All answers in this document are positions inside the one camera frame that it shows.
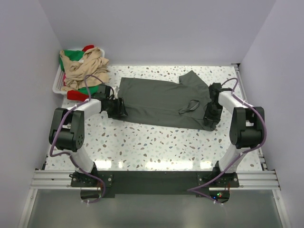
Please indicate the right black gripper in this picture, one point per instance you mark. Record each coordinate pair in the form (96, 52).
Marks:
(215, 119)

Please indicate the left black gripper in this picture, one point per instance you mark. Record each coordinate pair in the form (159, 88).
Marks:
(120, 109)

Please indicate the dark grey t shirt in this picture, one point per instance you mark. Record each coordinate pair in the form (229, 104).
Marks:
(165, 103)

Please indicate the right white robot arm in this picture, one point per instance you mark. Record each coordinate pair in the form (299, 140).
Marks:
(247, 130)

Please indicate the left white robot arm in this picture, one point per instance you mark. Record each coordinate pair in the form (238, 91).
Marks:
(67, 132)

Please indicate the red t shirt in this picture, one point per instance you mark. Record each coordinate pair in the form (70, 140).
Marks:
(82, 93)

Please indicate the beige t shirt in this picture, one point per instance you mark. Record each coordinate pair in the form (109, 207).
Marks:
(85, 71)

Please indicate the white plastic basket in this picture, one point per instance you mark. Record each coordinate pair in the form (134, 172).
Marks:
(59, 80)

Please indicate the green t shirt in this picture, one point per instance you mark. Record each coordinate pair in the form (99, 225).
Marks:
(78, 57)

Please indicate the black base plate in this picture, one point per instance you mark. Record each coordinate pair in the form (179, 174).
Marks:
(104, 192)

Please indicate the aluminium frame rail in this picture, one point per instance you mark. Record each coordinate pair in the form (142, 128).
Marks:
(247, 180)

